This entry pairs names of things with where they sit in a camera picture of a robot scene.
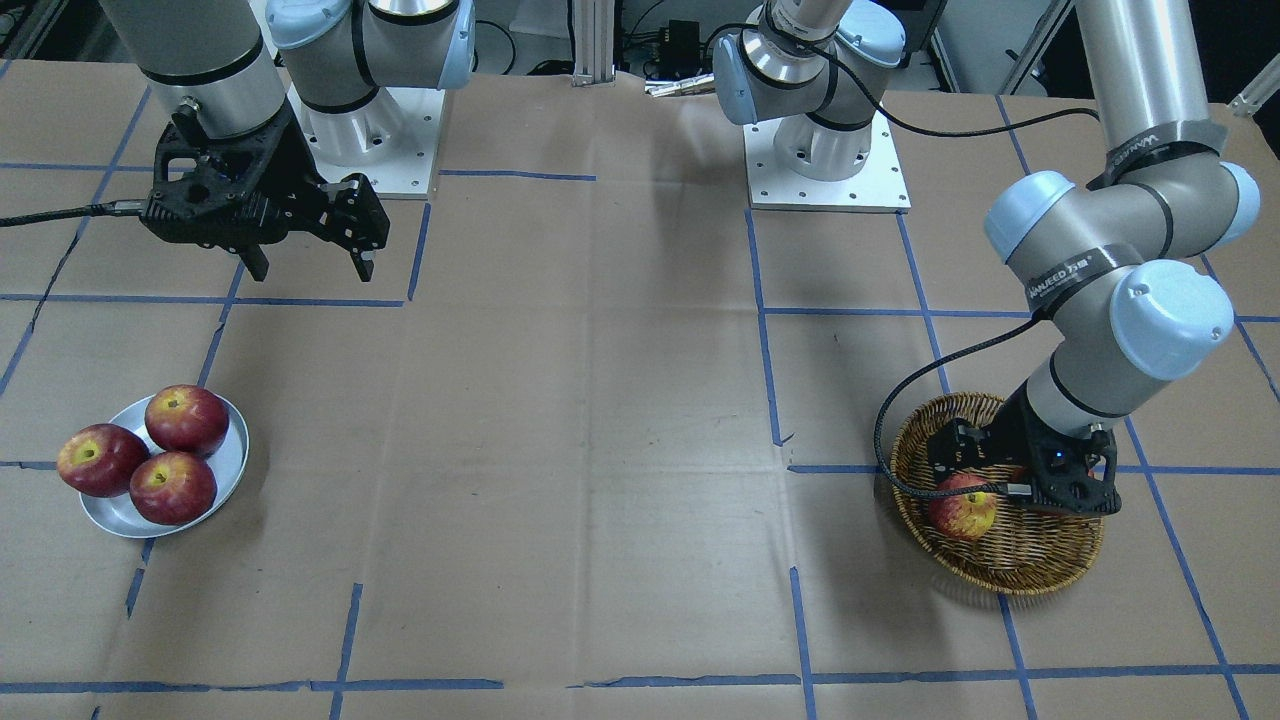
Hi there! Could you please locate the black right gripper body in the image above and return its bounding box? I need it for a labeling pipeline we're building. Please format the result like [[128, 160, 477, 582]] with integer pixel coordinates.
[[140, 100, 390, 251]]

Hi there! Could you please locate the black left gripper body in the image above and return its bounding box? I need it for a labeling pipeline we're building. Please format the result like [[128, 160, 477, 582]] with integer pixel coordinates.
[[925, 387, 1123, 518]]

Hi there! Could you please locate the yellow red apple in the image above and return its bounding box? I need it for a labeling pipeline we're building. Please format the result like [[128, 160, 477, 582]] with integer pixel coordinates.
[[927, 471, 998, 541]]

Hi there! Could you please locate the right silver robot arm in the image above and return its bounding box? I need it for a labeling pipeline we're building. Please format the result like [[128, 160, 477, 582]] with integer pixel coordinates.
[[101, 1, 475, 282]]

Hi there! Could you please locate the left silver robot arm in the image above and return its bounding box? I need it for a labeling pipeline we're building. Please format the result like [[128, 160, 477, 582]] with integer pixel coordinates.
[[710, 1, 1260, 516]]

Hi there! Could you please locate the woven wicker basket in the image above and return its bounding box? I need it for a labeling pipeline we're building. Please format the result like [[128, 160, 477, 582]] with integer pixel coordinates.
[[888, 392, 1105, 597]]

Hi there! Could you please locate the red apple on plate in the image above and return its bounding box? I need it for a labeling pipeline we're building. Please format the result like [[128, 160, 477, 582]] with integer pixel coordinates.
[[143, 384, 230, 457], [128, 451, 218, 527], [55, 423, 151, 498]]

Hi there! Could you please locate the light blue plate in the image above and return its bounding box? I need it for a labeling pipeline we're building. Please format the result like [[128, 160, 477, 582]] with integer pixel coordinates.
[[79, 398, 250, 539]]

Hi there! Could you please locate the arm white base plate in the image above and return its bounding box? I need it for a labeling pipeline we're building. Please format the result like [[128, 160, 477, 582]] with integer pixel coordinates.
[[287, 86, 448, 200], [742, 113, 911, 213]]

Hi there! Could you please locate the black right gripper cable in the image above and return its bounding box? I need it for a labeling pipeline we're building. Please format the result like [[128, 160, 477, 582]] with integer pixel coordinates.
[[0, 201, 146, 229]]

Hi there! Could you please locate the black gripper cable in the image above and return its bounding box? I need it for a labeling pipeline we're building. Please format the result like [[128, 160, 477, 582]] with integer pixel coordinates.
[[0, 201, 146, 229], [705, 22, 1101, 503]]

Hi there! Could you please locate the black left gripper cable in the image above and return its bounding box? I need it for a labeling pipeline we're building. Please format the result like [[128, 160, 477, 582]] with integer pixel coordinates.
[[705, 22, 1101, 503]]

